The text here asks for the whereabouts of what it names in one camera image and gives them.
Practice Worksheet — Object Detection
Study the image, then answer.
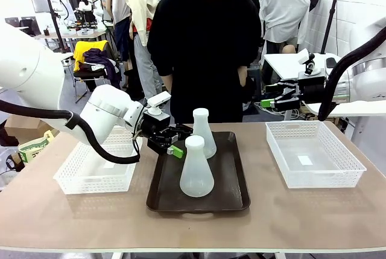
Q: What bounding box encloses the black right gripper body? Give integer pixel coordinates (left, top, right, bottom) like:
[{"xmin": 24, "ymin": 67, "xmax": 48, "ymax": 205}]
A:
[{"xmin": 298, "ymin": 77, "xmax": 327, "ymax": 103}]

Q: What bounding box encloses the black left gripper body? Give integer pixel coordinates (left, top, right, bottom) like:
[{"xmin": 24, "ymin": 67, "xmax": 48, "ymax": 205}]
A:
[{"xmin": 140, "ymin": 118, "xmax": 171, "ymax": 152}]

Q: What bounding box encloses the white translucent conical flask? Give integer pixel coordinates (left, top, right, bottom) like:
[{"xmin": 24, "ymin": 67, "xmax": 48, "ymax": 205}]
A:
[
  {"xmin": 179, "ymin": 135, "xmax": 215, "ymax": 198},
  {"xmin": 192, "ymin": 107, "xmax": 217, "ymax": 159}
]

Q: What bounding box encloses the person's left hand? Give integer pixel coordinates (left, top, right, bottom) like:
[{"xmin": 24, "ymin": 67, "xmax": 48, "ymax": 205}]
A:
[{"xmin": 237, "ymin": 65, "xmax": 248, "ymax": 88}]

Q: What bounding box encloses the person's right hand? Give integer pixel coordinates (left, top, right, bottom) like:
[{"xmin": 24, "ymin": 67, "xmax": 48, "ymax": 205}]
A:
[{"xmin": 164, "ymin": 74, "xmax": 174, "ymax": 94}]

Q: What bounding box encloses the large white table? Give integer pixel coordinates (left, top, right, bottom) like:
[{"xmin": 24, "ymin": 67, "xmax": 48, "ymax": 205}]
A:
[{"xmin": 263, "ymin": 53, "xmax": 386, "ymax": 118}]

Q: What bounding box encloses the dark brown plastic tray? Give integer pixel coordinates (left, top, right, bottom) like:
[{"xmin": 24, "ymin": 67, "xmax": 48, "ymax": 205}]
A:
[{"xmin": 146, "ymin": 131, "xmax": 252, "ymax": 218}]

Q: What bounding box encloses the person in black sweater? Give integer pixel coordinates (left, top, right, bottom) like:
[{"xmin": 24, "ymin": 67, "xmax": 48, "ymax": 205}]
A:
[{"xmin": 147, "ymin": 0, "xmax": 262, "ymax": 124}]

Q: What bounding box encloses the mannequin with white shirt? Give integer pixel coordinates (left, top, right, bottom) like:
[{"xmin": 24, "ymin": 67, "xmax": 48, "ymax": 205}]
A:
[{"xmin": 259, "ymin": 0, "xmax": 311, "ymax": 54}]

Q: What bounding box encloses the tall black light stand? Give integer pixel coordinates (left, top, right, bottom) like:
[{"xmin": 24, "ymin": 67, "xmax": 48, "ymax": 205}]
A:
[{"xmin": 320, "ymin": 0, "xmax": 344, "ymax": 54}]

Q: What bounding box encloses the white perforated plastic basket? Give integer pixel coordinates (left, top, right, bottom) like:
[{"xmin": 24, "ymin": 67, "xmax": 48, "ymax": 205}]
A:
[
  {"xmin": 265, "ymin": 120, "xmax": 367, "ymax": 189},
  {"xmin": 53, "ymin": 126, "xmax": 144, "ymax": 195}
]

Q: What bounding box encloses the black metal chair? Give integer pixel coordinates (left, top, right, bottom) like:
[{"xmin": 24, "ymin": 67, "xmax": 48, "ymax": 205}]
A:
[{"xmin": 73, "ymin": 67, "xmax": 121, "ymax": 103}]

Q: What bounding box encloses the dark purple garment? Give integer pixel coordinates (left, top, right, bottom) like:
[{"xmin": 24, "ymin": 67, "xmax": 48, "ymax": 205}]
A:
[{"xmin": 83, "ymin": 48, "xmax": 122, "ymax": 97}]

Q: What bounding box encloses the yellow garment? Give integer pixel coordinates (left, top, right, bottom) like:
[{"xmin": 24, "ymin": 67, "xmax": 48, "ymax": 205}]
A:
[{"xmin": 73, "ymin": 40, "xmax": 109, "ymax": 72}]

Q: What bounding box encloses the long beige work table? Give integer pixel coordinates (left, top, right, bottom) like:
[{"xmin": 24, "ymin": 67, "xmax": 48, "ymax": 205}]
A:
[{"xmin": 31, "ymin": 28, "xmax": 108, "ymax": 41}]

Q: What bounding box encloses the green and white bag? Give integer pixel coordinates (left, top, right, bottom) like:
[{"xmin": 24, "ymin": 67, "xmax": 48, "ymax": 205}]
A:
[{"xmin": 17, "ymin": 130, "xmax": 55, "ymax": 165}]

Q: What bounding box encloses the brown cardboard box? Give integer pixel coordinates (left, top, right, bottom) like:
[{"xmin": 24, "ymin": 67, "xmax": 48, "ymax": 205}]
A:
[{"xmin": 4, "ymin": 116, "xmax": 60, "ymax": 145}]

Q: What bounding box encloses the mannequin with white tank top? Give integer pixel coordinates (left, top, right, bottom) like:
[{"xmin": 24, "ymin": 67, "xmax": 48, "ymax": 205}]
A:
[{"xmin": 105, "ymin": 0, "xmax": 133, "ymax": 91}]

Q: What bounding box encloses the black tripod stand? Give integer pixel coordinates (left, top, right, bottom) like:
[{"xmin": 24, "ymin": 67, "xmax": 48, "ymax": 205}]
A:
[{"xmin": 42, "ymin": 0, "xmax": 71, "ymax": 54}]

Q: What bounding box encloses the black office chair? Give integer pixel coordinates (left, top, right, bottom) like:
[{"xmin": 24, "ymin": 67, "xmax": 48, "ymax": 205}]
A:
[{"xmin": 11, "ymin": 19, "xmax": 42, "ymax": 38}]

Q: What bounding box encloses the white floor cable bundle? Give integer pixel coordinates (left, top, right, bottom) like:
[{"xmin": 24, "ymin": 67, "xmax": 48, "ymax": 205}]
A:
[{"xmin": 252, "ymin": 100, "xmax": 302, "ymax": 121}]

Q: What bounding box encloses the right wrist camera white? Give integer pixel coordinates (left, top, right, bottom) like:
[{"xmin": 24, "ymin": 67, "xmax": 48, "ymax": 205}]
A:
[{"xmin": 297, "ymin": 48, "xmax": 323, "ymax": 76}]

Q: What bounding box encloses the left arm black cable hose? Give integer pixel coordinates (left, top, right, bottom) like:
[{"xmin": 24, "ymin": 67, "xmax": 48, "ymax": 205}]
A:
[{"xmin": 0, "ymin": 98, "xmax": 141, "ymax": 165}]

